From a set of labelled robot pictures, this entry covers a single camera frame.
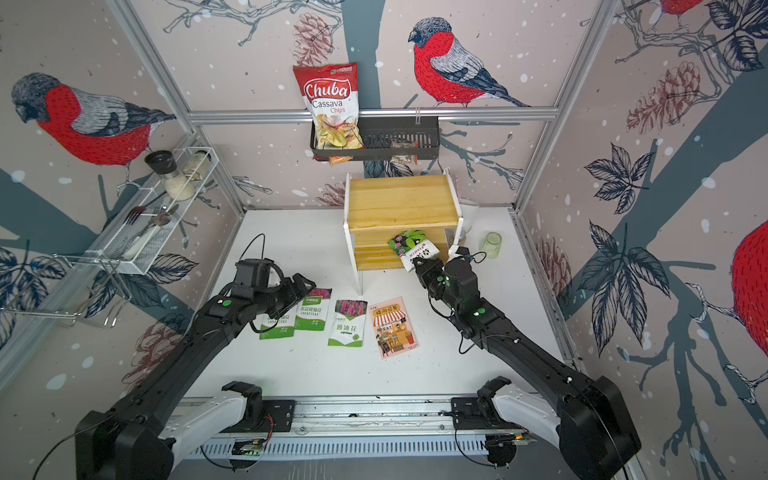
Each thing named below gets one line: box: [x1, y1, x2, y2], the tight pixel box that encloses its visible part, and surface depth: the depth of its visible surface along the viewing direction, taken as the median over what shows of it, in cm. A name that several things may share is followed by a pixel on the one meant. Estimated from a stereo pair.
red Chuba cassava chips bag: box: [293, 62, 366, 166], surface depth 85 cm
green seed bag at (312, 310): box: [294, 288, 332, 331], surface depth 93 cm
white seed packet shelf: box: [388, 230, 441, 272], surface depth 84 cm
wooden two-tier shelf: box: [343, 168, 463, 296], surface depth 78 cm
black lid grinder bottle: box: [144, 150, 195, 202], surface depth 77 cm
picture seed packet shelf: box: [368, 296, 419, 360], surface depth 90 cm
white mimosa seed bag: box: [327, 299, 369, 348], surface depth 91 cm
